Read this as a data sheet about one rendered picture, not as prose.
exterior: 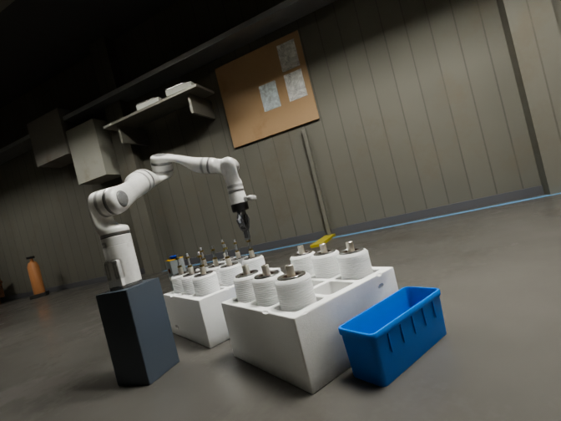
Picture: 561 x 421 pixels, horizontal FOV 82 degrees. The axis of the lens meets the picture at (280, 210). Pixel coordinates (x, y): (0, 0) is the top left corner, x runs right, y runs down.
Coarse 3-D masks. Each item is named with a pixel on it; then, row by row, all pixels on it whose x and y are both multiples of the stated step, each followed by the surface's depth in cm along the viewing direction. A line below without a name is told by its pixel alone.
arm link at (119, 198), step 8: (128, 176) 119; (136, 176) 119; (144, 176) 123; (128, 184) 112; (136, 184) 116; (144, 184) 121; (152, 184) 127; (104, 192) 103; (112, 192) 103; (120, 192) 106; (128, 192) 110; (136, 192) 115; (144, 192) 122; (104, 200) 102; (112, 200) 102; (120, 200) 105; (128, 200) 109; (112, 208) 103; (120, 208) 105
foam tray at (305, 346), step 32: (320, 288) 95; (352, 288) 85; (384, 288) 92; (256, 320) 87; (288, 320) 75; (320, 320) 77; (256, 352) 91; (288, 352) 77; (320, 352) 76; (320, 384) 74
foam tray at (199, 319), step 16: (224, 288) 125; (176, 304) 134; (192, 304) 121; (208, 304) 118; (176, 320) 138; (192, 320) 124; (208, 320) 117; (224, 320) 121; (192, 336) 127; (208, 336) 116; (224, 336) 120
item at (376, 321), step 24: (408, 288) 93; (432, 288) 87; (384, 312) 86; (408, 312) 76; (432, 312) 83; (360, 336) 71; (384, 336) 71; (408, 336) 76; (432, 336) 81; (360, 360) 73; (384, 360) 70; (408, 360) 75; (384, 384) 70
